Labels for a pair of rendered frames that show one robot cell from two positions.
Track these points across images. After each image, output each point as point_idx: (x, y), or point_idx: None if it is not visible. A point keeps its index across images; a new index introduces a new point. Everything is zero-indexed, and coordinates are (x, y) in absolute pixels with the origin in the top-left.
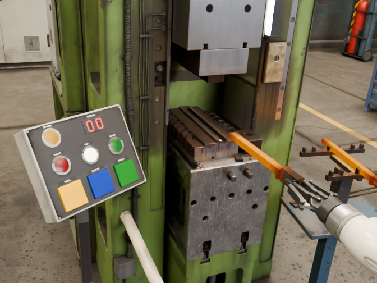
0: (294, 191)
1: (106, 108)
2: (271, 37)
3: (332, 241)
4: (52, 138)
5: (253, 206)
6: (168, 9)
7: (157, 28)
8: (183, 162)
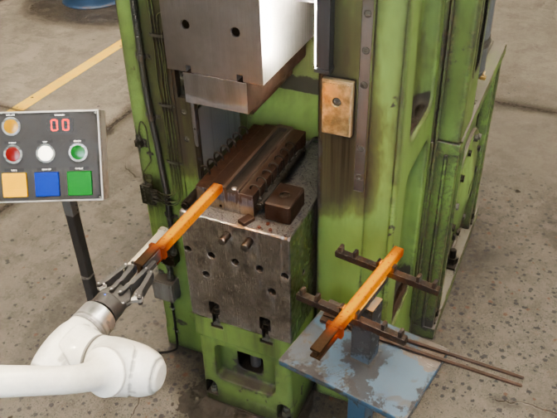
0: (113, 271)
1: (80, 111)
2: (316, 71)
3: None
4: (11, 127)
5: (274, 291)
6: None
7: None
8: None
